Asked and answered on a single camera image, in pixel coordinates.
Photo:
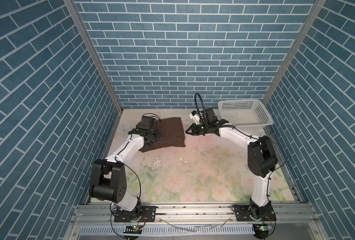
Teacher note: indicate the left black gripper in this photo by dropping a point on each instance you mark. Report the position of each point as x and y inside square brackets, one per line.
[158, 137]

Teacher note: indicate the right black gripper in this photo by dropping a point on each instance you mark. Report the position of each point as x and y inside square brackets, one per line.
[194, 127]

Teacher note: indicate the brown trousers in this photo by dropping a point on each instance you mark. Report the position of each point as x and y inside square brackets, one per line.
[172, 134]

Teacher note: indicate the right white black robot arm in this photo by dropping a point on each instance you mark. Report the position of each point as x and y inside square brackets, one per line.
[261, 160]

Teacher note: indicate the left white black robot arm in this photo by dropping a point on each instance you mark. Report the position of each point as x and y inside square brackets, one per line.
[108, 176]

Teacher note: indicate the white plastic perforated basket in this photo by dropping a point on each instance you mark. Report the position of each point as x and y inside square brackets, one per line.
[246, 113]

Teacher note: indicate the left green circuit board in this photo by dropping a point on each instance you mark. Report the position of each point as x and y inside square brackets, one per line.
[133, 230]

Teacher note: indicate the green circuit board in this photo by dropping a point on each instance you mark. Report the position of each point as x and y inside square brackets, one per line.
[262, 228]
[133, 230]

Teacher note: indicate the right green circuit board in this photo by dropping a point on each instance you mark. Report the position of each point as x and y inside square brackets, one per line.
[262, 228]

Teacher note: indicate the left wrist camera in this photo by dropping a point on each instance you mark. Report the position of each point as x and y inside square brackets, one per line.
[147, 123]

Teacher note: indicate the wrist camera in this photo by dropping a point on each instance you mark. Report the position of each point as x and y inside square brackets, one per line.
[194, 115]
[147, 123]

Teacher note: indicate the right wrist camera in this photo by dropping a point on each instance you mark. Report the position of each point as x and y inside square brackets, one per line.
[194, 115]

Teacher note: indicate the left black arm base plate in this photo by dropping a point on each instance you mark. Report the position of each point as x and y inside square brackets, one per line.
[147, 213]

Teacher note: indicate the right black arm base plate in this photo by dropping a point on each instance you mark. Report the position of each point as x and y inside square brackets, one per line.
[246, 213]

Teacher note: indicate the aluminium front mounting rail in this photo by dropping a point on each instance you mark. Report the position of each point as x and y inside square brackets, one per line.
[204, 213]

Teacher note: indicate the white slotted cable duct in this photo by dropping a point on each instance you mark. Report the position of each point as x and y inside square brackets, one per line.
[164, 230]

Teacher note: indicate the left aluminium corner post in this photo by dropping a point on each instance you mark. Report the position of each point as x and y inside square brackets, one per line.
[81, 28]

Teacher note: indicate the aluminium corner post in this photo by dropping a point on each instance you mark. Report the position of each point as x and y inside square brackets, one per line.
[81, 28]
[304, 29]

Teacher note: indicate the right aluminium corner post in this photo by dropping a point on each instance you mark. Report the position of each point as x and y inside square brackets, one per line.
[304, 29]

